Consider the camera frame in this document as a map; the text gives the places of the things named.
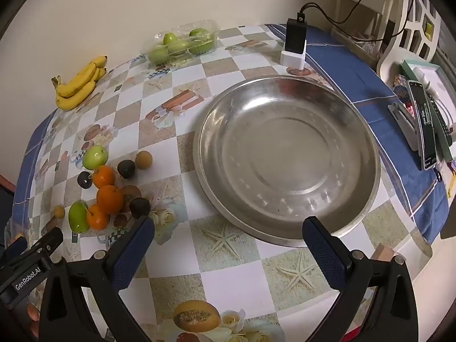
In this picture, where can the black remote control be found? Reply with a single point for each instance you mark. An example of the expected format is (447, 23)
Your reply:
(441, 121)

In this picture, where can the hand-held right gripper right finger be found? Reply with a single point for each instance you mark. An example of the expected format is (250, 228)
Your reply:
(327, 253)

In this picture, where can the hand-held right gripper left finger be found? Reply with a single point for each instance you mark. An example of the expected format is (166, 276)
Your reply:
(131, 253)

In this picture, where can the black smartphone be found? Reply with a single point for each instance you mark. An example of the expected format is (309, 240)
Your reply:
(424, 124)

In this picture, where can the small brown longan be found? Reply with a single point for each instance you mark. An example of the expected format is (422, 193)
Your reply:
(58, 212)

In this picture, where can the large green fruit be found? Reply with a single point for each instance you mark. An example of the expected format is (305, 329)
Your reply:
(94, 156)
(78, 217)

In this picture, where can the dark purple round fruit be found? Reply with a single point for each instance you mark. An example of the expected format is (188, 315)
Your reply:
(139, 206)
(126, 168)
(84, 180)

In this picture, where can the small decorated bottle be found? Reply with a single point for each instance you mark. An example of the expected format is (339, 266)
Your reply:
(401, 87)

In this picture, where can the teal and white box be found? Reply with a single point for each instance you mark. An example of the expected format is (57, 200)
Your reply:
(440, 74)

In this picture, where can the small green jujube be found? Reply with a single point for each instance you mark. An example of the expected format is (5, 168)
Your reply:
(201, 47)
(156, 55)
(198, 32)
(178, 47)
(170, 38)

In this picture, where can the black charger block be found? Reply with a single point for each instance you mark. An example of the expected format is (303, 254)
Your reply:
(295, 34)

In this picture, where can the white charger base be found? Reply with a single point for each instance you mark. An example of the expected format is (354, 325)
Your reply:
(293, 60)

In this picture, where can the checkered printed tablecloth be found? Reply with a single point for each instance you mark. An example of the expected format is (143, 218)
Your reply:
(228, 256)

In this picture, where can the white lattice plastic chair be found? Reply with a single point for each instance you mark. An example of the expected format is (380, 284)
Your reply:
(399, 48)

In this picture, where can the yellow banana bunch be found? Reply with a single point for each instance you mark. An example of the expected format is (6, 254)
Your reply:
(76, 91)

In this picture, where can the small wooden block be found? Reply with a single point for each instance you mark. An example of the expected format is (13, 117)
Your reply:
(383, 252)

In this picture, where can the clear plastic jujube container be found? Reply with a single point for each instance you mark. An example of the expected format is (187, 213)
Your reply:
(210, 25)

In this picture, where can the round metal basin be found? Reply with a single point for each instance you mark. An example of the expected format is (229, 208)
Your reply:
(288, 156)

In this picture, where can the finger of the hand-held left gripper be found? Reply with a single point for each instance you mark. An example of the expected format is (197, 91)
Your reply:
(16, 247)
(46, 242)

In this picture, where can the orange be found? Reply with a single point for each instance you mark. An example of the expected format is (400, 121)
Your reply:
(104, 177)
(110, 199)
(97, 218)

